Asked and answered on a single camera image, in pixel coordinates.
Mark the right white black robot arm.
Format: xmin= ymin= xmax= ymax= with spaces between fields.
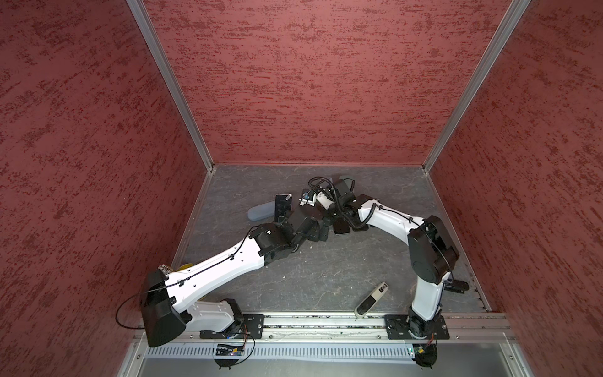
xmin=317 ymin=178 xmax=460 ymax=339

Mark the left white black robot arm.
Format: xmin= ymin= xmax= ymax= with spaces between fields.
xmin=138 ymin=205 xmax=334 ymax=347

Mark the light blue flat stand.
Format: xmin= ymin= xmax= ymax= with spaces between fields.
xmin=247 ymin=201 xmax=275 ymax=221

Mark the silver black remote device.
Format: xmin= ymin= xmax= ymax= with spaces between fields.
xmin=354 ymin=282 xmax=389 ymax=318

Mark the yellow cup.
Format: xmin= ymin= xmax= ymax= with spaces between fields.
xmin=176 ymin=263 xmax=194 ymax=271

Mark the bundle of coloured pens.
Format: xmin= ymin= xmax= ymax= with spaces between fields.
xmin=158 ymin=264 xmax=174 ymax=275

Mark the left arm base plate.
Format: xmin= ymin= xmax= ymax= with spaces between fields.
xmin=199 ymin=314 xmax=265 ymax=340

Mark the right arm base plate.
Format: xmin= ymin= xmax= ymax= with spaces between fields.
xmin=384 ymin=314 xmax=450 ymax=341

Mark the aluminium front rail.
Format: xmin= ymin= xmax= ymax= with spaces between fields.
xmin=131 ymin=310 xmax=514 ymax=344

